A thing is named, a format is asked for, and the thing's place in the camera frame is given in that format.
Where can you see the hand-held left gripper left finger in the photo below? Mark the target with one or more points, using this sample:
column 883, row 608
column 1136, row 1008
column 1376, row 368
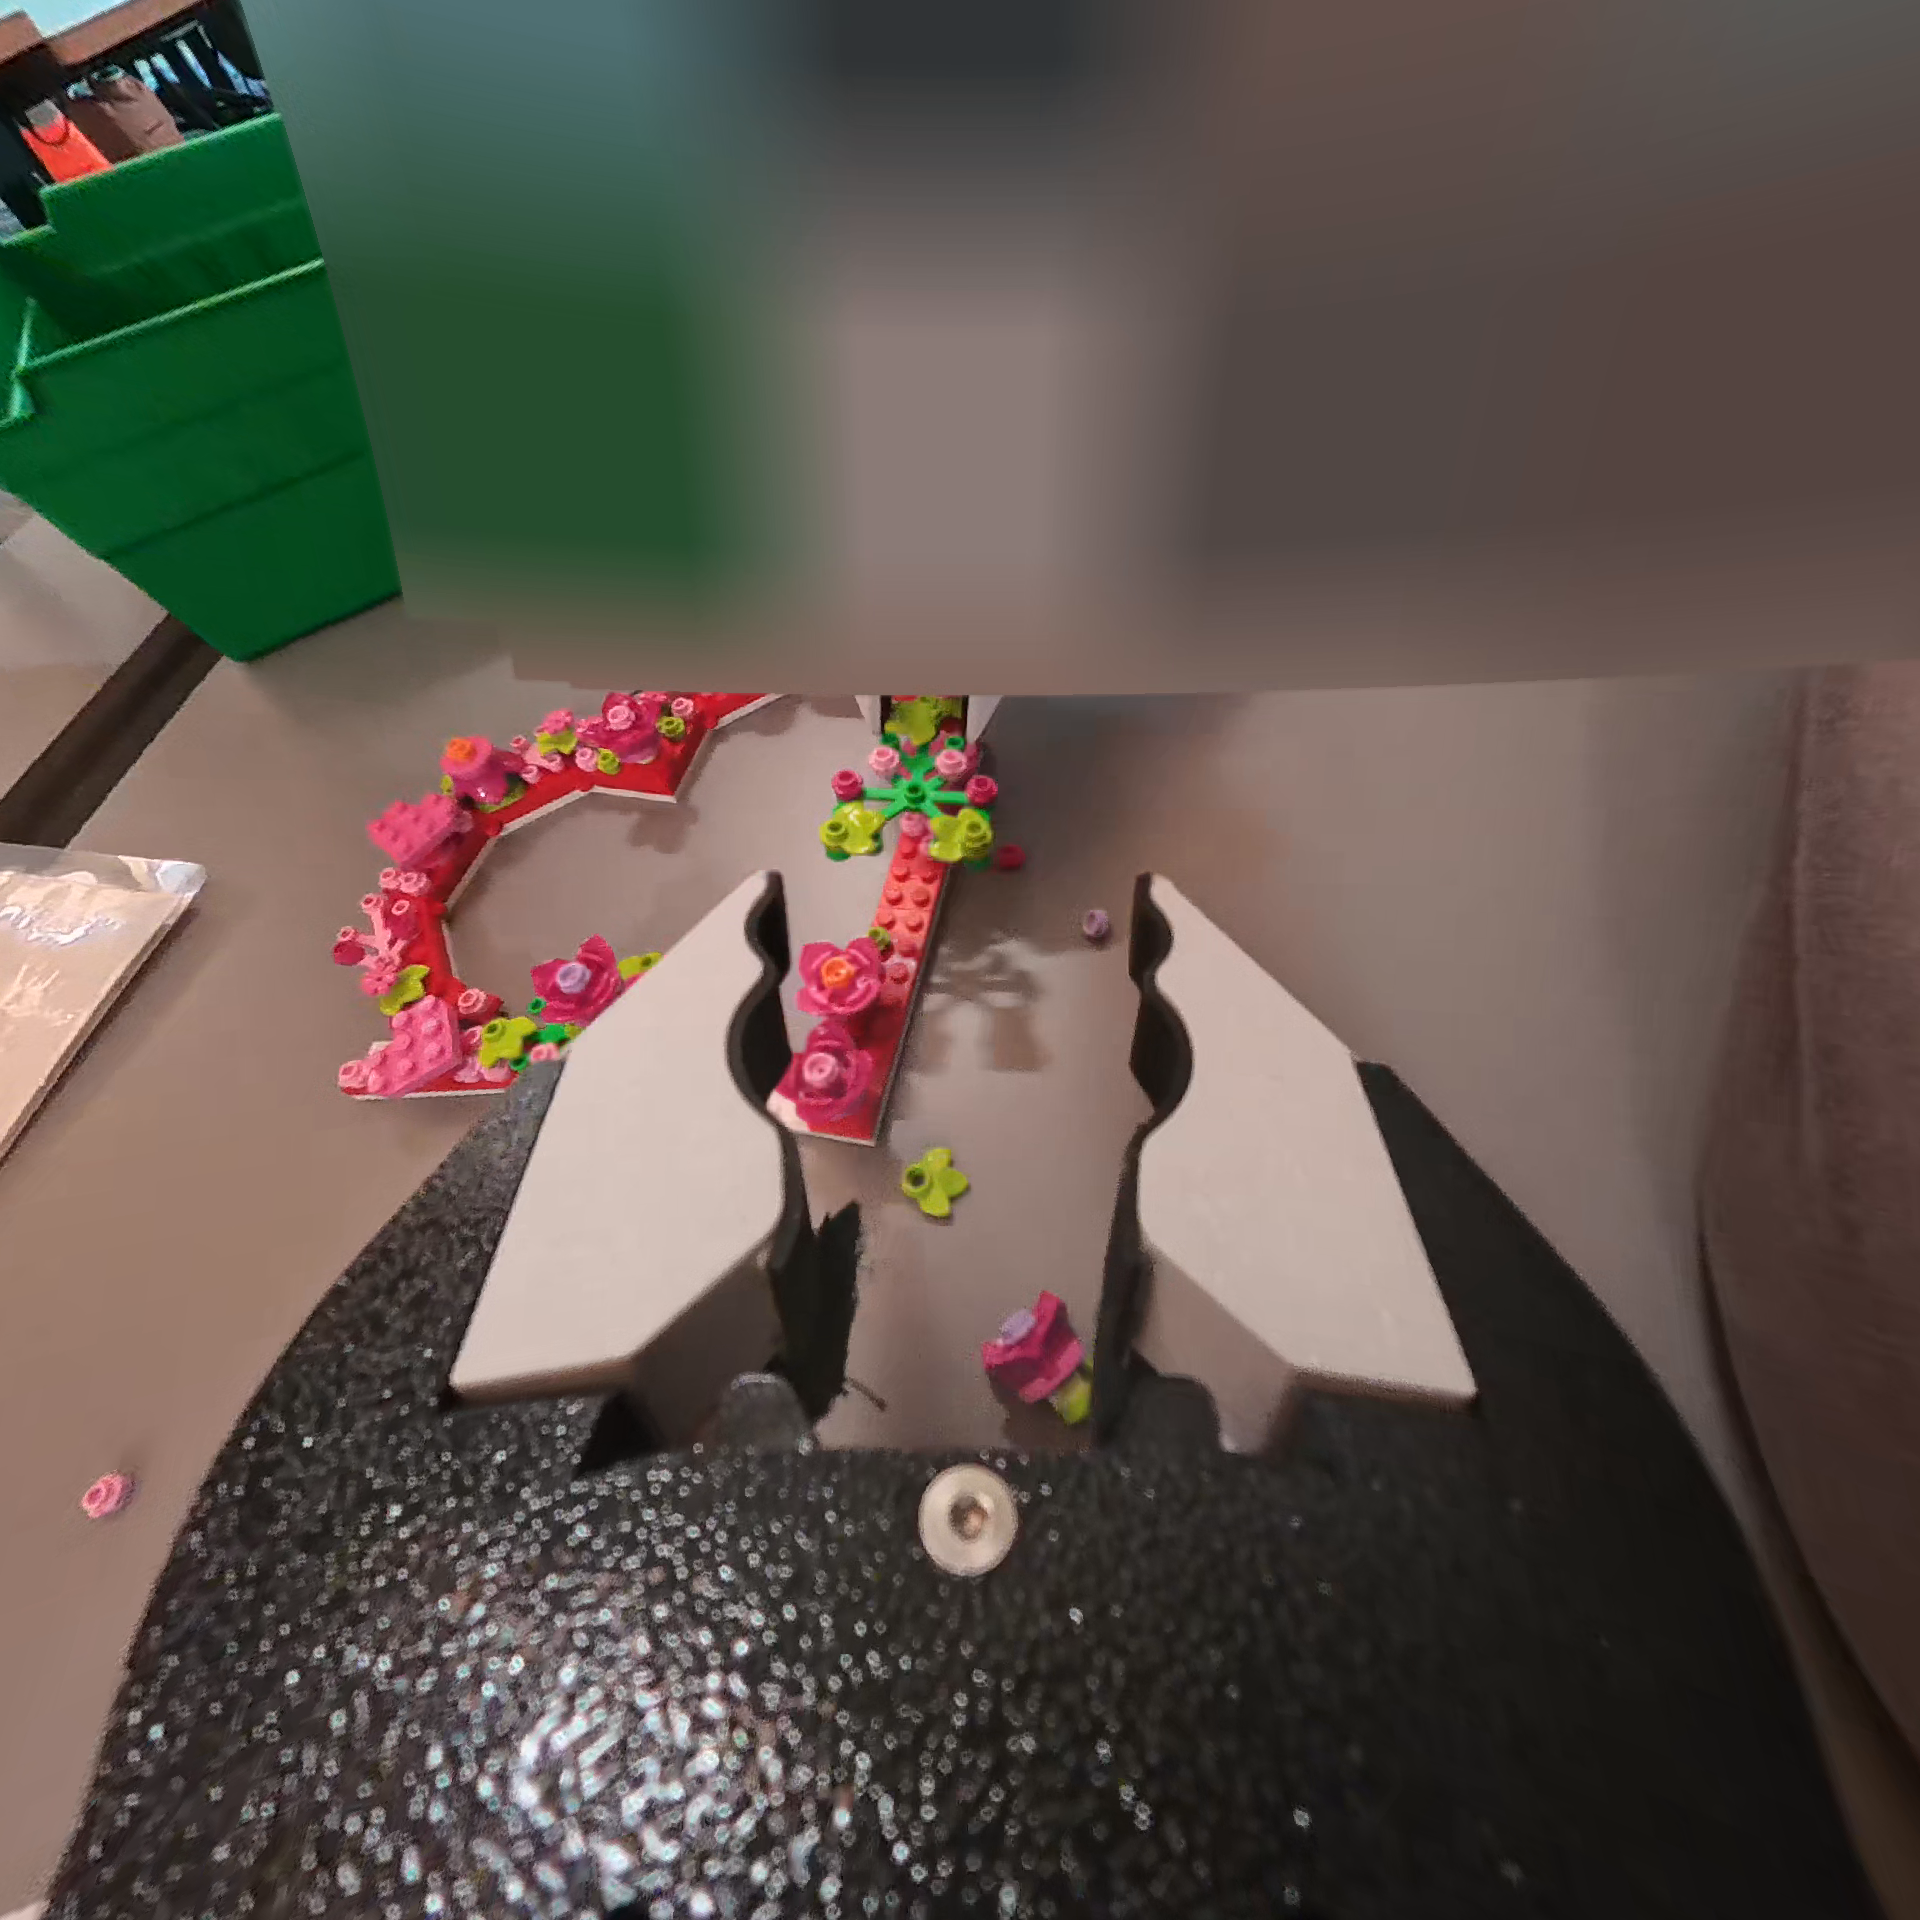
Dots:
column 628, row 1201

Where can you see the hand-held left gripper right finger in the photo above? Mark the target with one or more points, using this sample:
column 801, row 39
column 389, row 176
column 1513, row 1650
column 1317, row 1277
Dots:
column 1275, row 1201

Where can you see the curved red lego flower piece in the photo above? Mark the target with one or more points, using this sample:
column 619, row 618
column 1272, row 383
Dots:
column 420, row 1035

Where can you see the straight red lego flower strip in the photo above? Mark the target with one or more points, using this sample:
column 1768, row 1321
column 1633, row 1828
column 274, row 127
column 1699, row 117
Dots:
column 908, row 908

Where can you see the green lego stem with leaves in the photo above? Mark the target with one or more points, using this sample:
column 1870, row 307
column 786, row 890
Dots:
column 908, row 795

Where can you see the magenta lego flower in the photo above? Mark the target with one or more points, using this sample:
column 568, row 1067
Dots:
column 1035, row 1346

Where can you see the lime lego leaf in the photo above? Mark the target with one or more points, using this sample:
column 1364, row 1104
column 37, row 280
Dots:
column 936, row 1183

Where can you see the pink lego flower stud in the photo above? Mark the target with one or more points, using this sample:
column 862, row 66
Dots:
column 105, row 1492

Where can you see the green plastic bin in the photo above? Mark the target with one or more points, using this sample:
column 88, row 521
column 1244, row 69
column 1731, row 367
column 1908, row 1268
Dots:
column 180, row 211
column 225, row 480

